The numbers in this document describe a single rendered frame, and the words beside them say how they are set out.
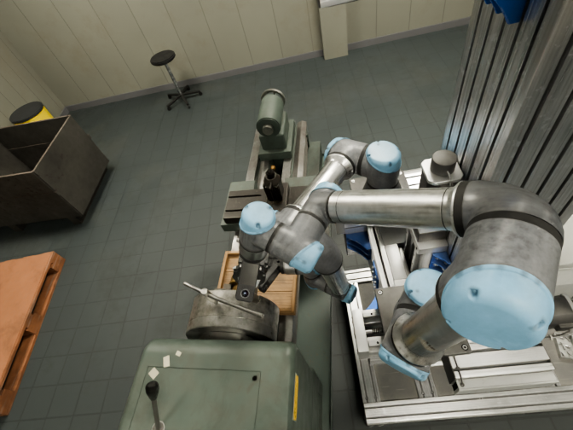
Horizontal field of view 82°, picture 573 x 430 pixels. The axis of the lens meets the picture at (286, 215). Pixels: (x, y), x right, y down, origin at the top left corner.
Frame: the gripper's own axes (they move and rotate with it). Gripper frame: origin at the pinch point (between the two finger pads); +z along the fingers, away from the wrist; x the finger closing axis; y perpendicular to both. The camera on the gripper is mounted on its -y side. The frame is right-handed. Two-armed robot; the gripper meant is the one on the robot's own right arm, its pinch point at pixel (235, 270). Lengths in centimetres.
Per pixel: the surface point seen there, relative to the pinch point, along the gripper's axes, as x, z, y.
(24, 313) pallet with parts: -92, 207, 14
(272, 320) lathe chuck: 4.3, -18.6, -21.2
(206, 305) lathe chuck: 15.1, 1.1, -20.5
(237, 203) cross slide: -11.1, 10.9, 43.9
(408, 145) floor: -108, -99, 182
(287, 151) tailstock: -16, -11, 85
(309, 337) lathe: -54, -22, -9
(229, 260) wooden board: -19.5, 12.4, 15.5
